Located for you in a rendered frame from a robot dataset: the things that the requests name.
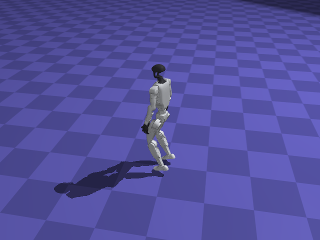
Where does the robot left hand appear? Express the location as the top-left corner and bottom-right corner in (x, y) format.
(141, 122), (150, 134)

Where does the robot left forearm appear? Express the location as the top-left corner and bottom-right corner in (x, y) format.
(144, 105), (154, 126)

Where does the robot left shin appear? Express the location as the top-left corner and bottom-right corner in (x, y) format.
(147, 143), (164, 168)

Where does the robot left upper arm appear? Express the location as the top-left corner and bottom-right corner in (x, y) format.
(149, 85), (158, 111)

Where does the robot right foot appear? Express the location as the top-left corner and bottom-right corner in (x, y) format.
(161, 153), (176, 160)

